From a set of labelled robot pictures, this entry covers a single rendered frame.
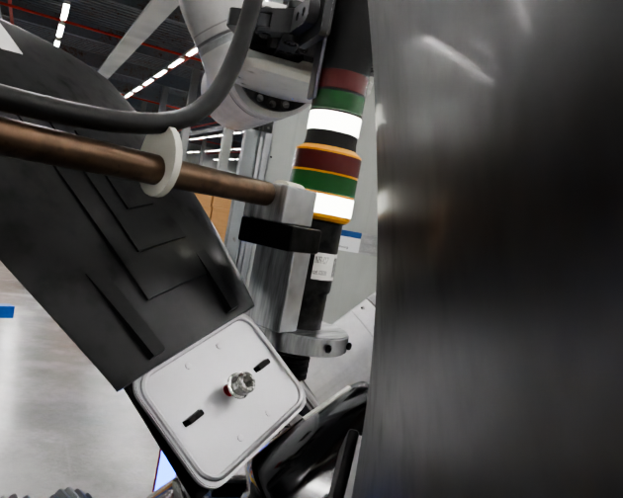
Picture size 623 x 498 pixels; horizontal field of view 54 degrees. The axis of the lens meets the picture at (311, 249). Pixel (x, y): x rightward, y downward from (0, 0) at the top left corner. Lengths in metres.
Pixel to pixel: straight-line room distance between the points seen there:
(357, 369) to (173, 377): 0.76
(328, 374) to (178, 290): 0.73
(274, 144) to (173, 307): 1.95
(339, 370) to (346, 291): 1.36
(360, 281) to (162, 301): 2.10
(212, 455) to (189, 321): 0.07
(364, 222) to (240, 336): 2.05
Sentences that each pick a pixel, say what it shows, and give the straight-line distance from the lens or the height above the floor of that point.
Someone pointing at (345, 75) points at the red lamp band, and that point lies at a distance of 0.39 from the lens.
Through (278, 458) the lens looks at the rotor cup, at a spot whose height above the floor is 1.23.
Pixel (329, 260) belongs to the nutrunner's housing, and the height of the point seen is 1.32.
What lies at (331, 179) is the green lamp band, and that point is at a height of 1.37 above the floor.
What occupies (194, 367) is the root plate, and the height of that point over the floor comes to 1.26.
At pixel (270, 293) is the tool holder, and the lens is 0.36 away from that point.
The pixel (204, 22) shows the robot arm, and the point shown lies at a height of 1.51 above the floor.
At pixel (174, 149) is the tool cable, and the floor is 1.37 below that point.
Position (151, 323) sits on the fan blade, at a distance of 0.31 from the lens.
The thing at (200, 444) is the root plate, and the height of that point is 1.23.
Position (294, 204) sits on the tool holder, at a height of 1.35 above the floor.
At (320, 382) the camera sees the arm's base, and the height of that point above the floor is 1.08.
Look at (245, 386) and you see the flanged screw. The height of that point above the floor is 1.26.
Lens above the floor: 1.35
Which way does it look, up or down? 3 degrees down
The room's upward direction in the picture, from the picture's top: 11 degrees clockwise
